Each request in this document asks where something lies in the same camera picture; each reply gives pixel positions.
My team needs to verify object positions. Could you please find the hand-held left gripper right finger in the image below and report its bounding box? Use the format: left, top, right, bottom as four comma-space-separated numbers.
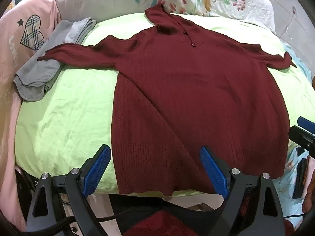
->
200, 146, 285, 236

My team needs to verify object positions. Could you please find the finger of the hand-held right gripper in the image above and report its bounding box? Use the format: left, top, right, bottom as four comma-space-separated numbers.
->
288, 116, 315, 153

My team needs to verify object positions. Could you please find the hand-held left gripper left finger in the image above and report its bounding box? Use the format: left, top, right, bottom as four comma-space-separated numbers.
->
26, 145, 112, 236

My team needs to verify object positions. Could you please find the maroon hooded sweater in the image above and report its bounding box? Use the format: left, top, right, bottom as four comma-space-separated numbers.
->
37, 1, 297, 197

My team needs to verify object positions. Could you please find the person's right forearm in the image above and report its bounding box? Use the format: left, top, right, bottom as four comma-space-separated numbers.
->
302, 157, 315, 213

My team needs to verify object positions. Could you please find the light blue printed bedsheet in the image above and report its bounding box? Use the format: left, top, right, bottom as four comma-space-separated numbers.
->
272, 42, 314, 218

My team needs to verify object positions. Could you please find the black cloth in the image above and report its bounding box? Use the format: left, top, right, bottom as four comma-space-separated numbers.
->
108, 194, 223, 229

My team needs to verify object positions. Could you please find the light green bed sheet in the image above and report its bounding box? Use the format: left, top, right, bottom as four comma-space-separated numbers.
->
15, 12, 313, 198

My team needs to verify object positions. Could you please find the maroon fuzzy garment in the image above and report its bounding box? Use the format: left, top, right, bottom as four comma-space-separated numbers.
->
122, 193, 294, 236

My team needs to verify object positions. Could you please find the grey towel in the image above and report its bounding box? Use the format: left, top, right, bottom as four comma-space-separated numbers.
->
13, 17, 97, 102

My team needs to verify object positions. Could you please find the white floral quilt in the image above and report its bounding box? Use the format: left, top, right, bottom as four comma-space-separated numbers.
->
55, 0, 276, 33

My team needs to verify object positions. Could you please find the pink heart print blanket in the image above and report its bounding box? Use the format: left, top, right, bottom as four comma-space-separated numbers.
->
0, 0, 62, 231

